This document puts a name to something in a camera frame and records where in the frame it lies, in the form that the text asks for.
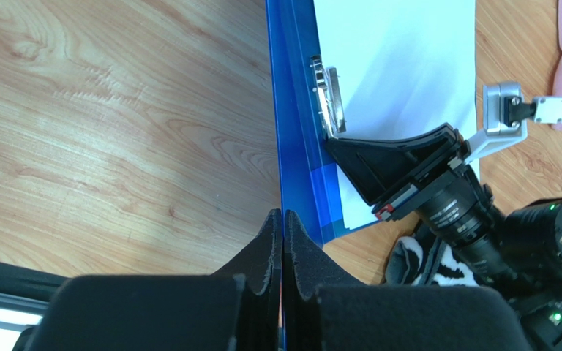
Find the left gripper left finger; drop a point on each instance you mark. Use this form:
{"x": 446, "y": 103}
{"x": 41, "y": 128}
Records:
{"x": 234, "y": 308}

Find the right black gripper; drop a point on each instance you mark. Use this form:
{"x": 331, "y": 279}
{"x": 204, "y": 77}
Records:
{"x": 519, "y": 255}

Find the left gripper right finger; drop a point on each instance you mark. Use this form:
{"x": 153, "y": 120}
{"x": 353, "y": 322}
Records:
{"x": 325, "y": 308}

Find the blue file folder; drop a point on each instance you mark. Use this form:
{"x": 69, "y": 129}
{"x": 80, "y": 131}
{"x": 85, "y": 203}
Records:
{"x": 308, "y": 175}

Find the metal folder clip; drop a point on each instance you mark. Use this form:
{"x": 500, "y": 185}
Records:
{"x": 328, "y": 93}

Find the zebra print cushion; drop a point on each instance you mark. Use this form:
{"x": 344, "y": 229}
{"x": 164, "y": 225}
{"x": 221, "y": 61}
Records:
{"x": 424, "y": 259}

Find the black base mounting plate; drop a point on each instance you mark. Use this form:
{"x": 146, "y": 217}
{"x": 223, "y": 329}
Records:
{"x": 28, "y": 283}

